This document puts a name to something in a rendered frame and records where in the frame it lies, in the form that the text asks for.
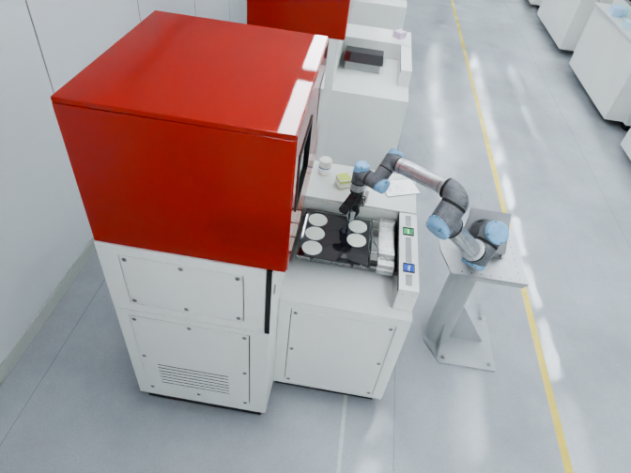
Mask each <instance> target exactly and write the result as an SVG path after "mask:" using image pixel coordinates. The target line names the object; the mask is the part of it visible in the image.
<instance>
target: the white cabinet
mask: <svg viewBox="0 0 631 473"><path fill-rule="evenodd" d="M410 325H411V322H407V321H401V320H396V319H391V318H385V317H379V316H373V315H368V314H363V313H353V312H347V311H341V310H335V309H330V308H325V307H319V306H314V305H308V304H302V303H297V302H292V301H286V300H280V299H279V309H278V322H277V336H276V349H275V362H274V376H273V380H274V381H275V383H281V384H287V385H291V386H297V387H302V388H307V389H317V390H323V391H328V392H333V393H339V394H345V395H349V396H355V397H360V398H365V399H371V400H373V398H375V399H380V400H381V398H382V396H383V393H384V391H385V388H386V387H387V384H388V382H389V379H390V377H391V374H392V370H393V367H394V365H395V362H396V361H397V358H398V356H399V353H400V351H401V348H402V346H403V343H404V341H405V339H406V337H407V334H408V330H409V327H410Z"/></svg>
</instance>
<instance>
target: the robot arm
mask: <svg viewBox="0 0 631 473"><path fill-rule="evenodd" d="M403 157H404V154H403V153H402V152H401V151H399V150H398V149H396V148H391V149H390V150H389V152H388V153H387V154H386V156H385V157H384V159H383V160H382V162H381V163H380V165H379V166H378V167H377V169H376V170H375V171H374V172H373V171H371V170H369V169H370V165H369V164H368V162H366V161H364V160H359V161H357V162H356V163H355V165H354V169H353V174H352V178H351V184H350V192H351V193H350V194H349V195H348V197H347V198H346V199H345V201H344V202H343V203H342V205H341V206H340V207H339V211H340V212H341V213H343V214H345V215H346V218H347V220H348V221H349V222H351V221H353V220H354V219H355V218H356V217H357V216H358V215H359V213H360V209H359V207H360V206H364V204H365V200H366V197H365V196H363V195H364V190H365V185H366V186H367V187H369V188H371V189H372V190H374V191H377V192H379V193H384V192H386V191H387V189H388V188H389V187H390V181H389V180H388V179H389V178H390V176H391V175H392V173H393V171H395V172H396V173H398V174H400V175H403V176H405V177H407V178H409V179H411V180H413V181H415V182H417V183H419V184H421V185H423V186H425V187H427V188H428V189H430V190H432V191H435V192H436V193H438V194H439V197H441V198H442V199H441V200H440V202H439V204H438V205H437V207H436V208H435V210H434V211H433V213H432V214H431V215H430V216H429V218H428V220H427V222H426V227H427V229H428V230H429V231H430V232H431V233H433V235H435V236H436V237H438V238H440V239H443V240H446V239H450V240H451V241H452V242H453V244H454V245H455V246H456V247H457V248H458V249H459V250H460V251H461V253H462V256H463V257H462V259H461V261H462V262H464V263H466V264H467V265H469V266H471V267H474V268H476V269H477V270H479V271H482V270H484V268H485V267H486V265H487V264H488V262H489V261H490V259H491V258H492V256H493V255H494V254H495V252H496V250H497V249H498V248H499V246H500V244H503V243H504V242H506V241H507V239H508V237H509V229H508V227H507V225H506V224H505V223H503V222H501V221H492V220H489V219H479V220H477V221H475V222H474V223H473V224H472V225H471V227H470V229H469V232H468V230H467V229H466V228H465V227H464V226H463V221H462V220H461V219H462V217H463V216H464V214H465V213H466V211H467V210H468V207H469V196H468V194H467V192H466V190H465V188H464V187H463V186H462V185H461V184H460V183H459V182H458V181H456V180H455V179H452V178H450V177H448V178H446V177H443V176H441V175H438V174H436V173H434V172H432V171H430V170H428V169H426V168H423V167H422V166H420V165H418V164H416V163H414V162H412V161H410V160H407V159H404V158H403ZM362 197H364V198H362ZM363 201H364V203H363ZM350 214H351V216H350Z"/></svg>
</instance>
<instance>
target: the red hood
mask: <svg viewBox="0 0 631 473"><path fill-rule="evenodd" d="M328 47H329V39H328V37H326V36H320V35H314V34H308V33H302V32H295V31H289V30H283V29H277V28H270V27H264V26H258V25H251V24H246V23H233V22H228V21H221V20H215V19H209V18H202V17H196V16H190V15H184V14H177V13H171V12H165V11H158V10H154V11H153V12H152V13H151V14H149V15H148V16H147V17H146V18H145V19H143V20H142V21H141V22H140V23H138V24H137V25H136V26H135V27H133V28H132V30H131V31H130V32H128V33H127V34H126V35H125V36H124V37H122V38H121V39H120V40H118V41H117V42H116V43H115V44H114V45H112V46H111V47H110V48H109V49H108V50H106V51H105V52H104V53H102V54H101V55H100V56H99V57H98V58H96V59H95V60H94V61H93V62H92V63H90V64H89V65H88V66H87V67H85V68H84V69H83V70H82V71H80V72H79V73H78V74H77V75H76V76H74V77H73V78H72V79H71V80H69V81H68V82H67V83H66V84H64V85H63V86H62V87H61V88H60V89H58V90H57V91H56V92H55V93H53V94H52V95H51V100H52V105H53V108H54V113H55V116H56V119H57V123H58V126H59V128H60V131H61V134H62V138H63V141H64V144H65V147H66V149H67V153H68V156H69V161H70V165H71V168H72V171H73V173H74V176H75V180H76V183H77V186H78V189H79V192H80V195H81V198H82V201H83V204H84V207H85V213H86V216H87V218H88V221H89V225H90V228H91V231H92V234H93V237H94V240H97V241H102V242H108V243H114V244H119V245H125V246H131V247H136V248H142V249H148V250H152V251H158V252H169V253H174V254H180V255H186V256H191V257H197V258H203V259H208V260H214V261H219V262H225V263H230V264H236V265H242V266H247V267H258V268H264V269H269V270H275V271H281V272H285V271H286V270H287V267H288V263H289V259H290V255H291V252H292V248H293V244H294V240H295V236H296V233H297V229H298V225H299V221H300V214H301V211H302V207H303V203H304V199H305V195H306V192H307V188H308V184H309V180H310V176H311V173H312V169H313V165H314V161H315V157H316V145H317V136H318V128H319V120H320V115H321V107H322V99H323V90H324V83H325V74H326V63H327V54H328Z"/></svg>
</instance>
